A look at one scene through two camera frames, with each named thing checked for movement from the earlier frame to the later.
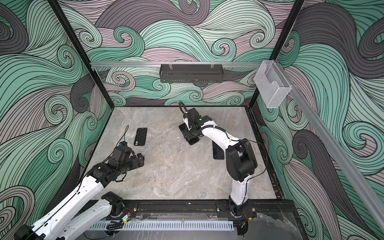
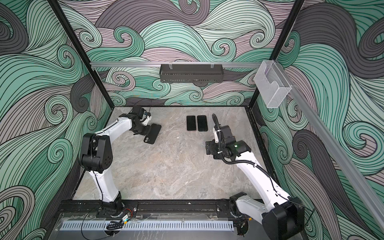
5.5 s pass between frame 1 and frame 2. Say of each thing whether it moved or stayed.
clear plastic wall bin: stayed
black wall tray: stayed
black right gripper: moved
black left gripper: moved
